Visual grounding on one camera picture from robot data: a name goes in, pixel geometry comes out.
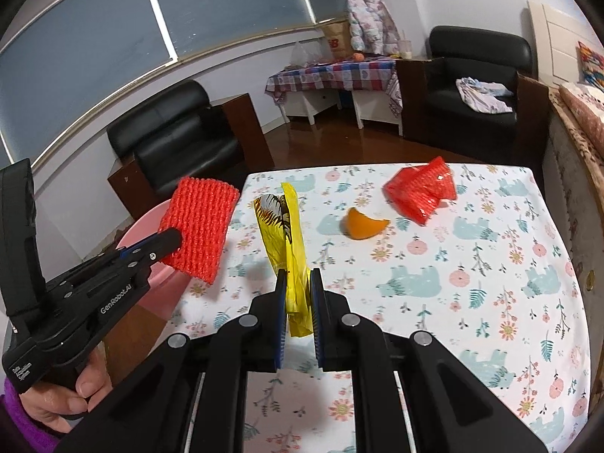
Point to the colourful patterned pillow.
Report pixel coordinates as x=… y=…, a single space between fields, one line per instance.
x=592 y=66

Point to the large curved window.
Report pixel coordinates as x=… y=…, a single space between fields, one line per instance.
x=94 y=37

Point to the yellow wrapper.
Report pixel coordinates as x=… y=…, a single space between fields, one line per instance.
x=283 y=231

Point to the orange peel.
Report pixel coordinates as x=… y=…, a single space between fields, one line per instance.
x=363 y=224

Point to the floral padded jacket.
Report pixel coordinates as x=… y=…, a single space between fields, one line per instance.
x=373 y=14

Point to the red mesh bag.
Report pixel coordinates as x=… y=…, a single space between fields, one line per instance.
x=422 y=188

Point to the checkered tablecloth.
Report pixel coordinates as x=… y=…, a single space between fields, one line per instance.
x=330 y=75

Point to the white headboard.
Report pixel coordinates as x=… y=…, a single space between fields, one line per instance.
x=557 y=42

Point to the person's left hand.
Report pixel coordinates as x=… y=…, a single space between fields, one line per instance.
x=94 y=377

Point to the black leather armchair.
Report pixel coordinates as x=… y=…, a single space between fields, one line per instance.
x=476 y=56
x=179 y=141

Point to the pink plastic bin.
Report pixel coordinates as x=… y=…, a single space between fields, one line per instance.
x=141 y=231

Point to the orange fruit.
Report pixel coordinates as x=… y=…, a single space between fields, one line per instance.
x=357 y=56

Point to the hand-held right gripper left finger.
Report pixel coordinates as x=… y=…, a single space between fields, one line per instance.
x=281 y=311

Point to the light printed garment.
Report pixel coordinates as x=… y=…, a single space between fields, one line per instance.
x=483 y=94

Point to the floral tablecloth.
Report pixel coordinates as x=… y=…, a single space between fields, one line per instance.
x=448 y=292

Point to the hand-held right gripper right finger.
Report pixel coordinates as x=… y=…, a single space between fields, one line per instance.
x=316 y=311

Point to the white side table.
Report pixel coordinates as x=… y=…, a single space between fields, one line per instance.
x=373 y=113

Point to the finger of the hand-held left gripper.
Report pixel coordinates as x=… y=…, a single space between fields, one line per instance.
x=158 y=244

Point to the small clear plastic bag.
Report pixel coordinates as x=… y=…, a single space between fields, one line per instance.
x=297 y=54

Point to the brown paper bag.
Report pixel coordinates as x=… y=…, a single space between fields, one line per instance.
x=337 y=40

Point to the person's left forearm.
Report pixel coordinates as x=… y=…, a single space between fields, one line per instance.
x=23 y=429

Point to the pink quilt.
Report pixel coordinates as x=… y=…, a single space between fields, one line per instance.
x=587 y=113

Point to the red foam fruit net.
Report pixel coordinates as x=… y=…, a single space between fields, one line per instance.
x=203 y=226

